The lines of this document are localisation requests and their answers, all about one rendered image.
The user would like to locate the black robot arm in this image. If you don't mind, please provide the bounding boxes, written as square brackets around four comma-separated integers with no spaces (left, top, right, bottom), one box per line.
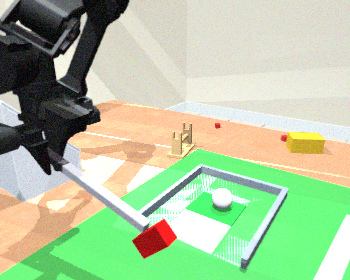
[0,0,130,138]

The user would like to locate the red putter with grey shaft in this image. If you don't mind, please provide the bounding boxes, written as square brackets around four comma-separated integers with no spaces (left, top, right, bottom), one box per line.
[47,147,180,259]

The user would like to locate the yellow box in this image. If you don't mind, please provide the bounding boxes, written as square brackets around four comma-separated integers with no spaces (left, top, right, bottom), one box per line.
[285,132,325,154]

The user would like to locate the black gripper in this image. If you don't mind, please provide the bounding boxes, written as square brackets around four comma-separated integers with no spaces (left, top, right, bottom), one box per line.
[0,80,72,175]

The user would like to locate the green putting mat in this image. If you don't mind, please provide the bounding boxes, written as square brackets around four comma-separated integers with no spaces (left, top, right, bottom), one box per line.
[0,149,350,280]

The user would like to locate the white flat bar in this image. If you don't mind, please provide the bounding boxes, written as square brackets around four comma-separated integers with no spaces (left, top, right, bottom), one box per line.
[314,215,350,280]

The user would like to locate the white golf ball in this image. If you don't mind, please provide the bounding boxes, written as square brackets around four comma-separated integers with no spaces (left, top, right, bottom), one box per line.
[212,188,233,209]

